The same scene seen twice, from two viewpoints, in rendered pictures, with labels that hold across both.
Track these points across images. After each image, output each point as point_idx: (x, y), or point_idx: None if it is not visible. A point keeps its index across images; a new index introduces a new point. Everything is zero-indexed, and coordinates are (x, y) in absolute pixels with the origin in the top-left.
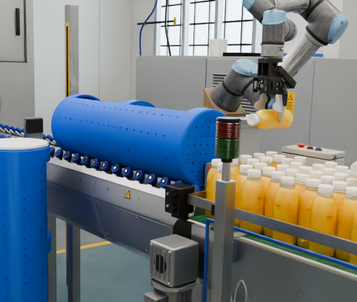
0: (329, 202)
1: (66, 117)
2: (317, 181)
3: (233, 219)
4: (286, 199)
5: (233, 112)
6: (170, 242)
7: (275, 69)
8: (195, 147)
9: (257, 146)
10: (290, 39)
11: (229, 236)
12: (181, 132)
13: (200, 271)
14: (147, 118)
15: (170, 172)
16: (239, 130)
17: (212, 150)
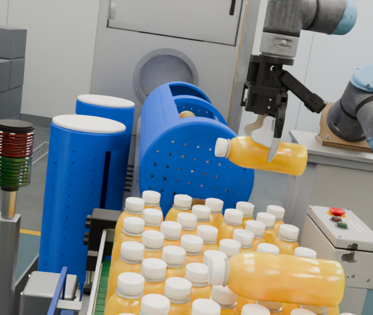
0: (117, 309)
1: (144, 105)
2: (150, 267)
3: (8, 276)
4: (112, 278)
5: (354, 142)
6: (43, 282)
7: (276, 75)
8: (169, 170)
9: None
10: (334, 32)
11: (0, 299)
12: (149, 144)
13: None
14: (156, 120)
15: None
16: (12, 144)
17: (203, 181)
